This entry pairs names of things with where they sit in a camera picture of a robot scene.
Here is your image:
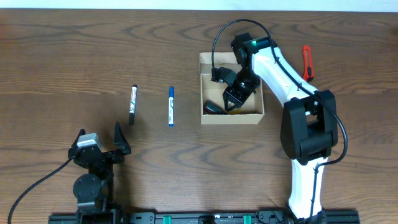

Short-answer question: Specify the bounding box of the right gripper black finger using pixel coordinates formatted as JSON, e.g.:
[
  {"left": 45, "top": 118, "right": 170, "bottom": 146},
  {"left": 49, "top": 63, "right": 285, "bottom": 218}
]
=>
[
  {"left": 231, "top": 93, "right": 251, "bottom": 110},
  {"left": 223, "top": 93, "right": 236, "bottom": 111}
]

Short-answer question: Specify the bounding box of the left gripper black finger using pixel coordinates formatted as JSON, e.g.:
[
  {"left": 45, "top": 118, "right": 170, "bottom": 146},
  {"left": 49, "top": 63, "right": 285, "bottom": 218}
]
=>
[
  {"left": 72, "top": 129, "right": 86, "bottom": 149},
  {"left": 114, "top": 122, "right": 131, "bottom": 155}
]

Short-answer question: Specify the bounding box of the yellow clear tape roll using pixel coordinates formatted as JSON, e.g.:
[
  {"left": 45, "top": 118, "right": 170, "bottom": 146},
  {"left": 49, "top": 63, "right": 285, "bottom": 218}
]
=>
[{"left": 229, "top": 107, "right": 246, "bottom": 115}]

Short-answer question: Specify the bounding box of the orange utility knife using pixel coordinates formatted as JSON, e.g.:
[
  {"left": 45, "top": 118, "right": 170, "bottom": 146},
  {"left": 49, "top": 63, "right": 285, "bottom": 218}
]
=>
[{"left": 303, "top": 45, "right": 314, "bottom": 82}]

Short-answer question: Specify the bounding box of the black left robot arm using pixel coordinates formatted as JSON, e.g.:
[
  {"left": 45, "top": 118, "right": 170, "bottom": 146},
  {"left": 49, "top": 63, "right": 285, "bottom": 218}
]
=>
[{"left": 68, "top": 123, "right": 131, "bottom": 223}]

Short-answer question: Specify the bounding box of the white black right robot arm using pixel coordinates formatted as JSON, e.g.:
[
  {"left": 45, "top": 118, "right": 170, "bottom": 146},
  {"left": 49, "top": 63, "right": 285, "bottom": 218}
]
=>
[{"left": 219, "top": 33, "right": 338, "bottom": 223}]

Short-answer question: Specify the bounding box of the brown cardboard box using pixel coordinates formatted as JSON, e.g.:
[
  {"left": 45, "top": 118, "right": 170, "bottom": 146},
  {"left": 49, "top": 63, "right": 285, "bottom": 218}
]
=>
[{"left": 199, "top": 52, "right": 264, "bottom": 124}]

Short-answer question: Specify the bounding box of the red black utility knife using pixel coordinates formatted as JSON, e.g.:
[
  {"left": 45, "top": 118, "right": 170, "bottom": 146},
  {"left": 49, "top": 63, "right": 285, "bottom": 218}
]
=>
[{"left": 203, "top": 100, "right": 227, "bottom": 115}]

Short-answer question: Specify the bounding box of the black cap whiteboard marker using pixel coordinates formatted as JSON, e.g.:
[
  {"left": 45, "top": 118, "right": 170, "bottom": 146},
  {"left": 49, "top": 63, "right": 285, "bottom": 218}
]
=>
[{"left": 129, "top": 85, "right": 137, "bottom": 125}]

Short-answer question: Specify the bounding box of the blue whiteboard marker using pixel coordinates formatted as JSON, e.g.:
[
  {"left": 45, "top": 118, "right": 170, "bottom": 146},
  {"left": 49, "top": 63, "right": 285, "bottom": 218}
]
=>
[{"left": 168, "top": 86, "right": 174, "bottom": 127}]

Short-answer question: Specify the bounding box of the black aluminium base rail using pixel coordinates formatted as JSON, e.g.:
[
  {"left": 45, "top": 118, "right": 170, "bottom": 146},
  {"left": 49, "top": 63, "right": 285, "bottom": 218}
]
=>
[{"left": 48, "top": 210, "right": 361, "bottom": 224}]

